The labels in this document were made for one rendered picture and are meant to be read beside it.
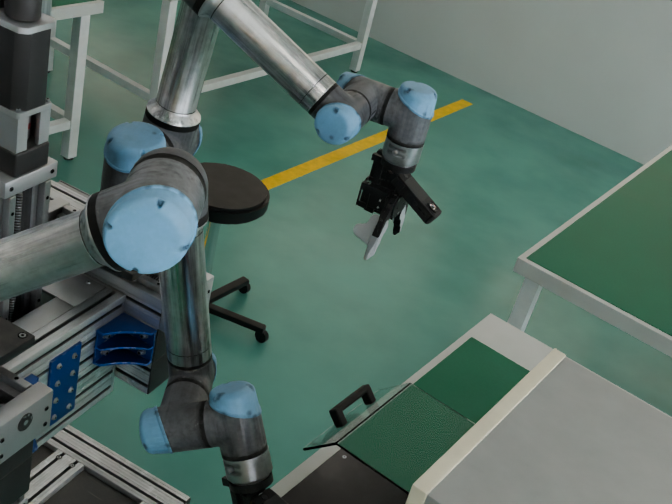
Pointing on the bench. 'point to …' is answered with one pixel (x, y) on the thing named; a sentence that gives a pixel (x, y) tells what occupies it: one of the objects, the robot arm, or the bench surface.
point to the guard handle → (350, 404)
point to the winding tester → (557, 446)
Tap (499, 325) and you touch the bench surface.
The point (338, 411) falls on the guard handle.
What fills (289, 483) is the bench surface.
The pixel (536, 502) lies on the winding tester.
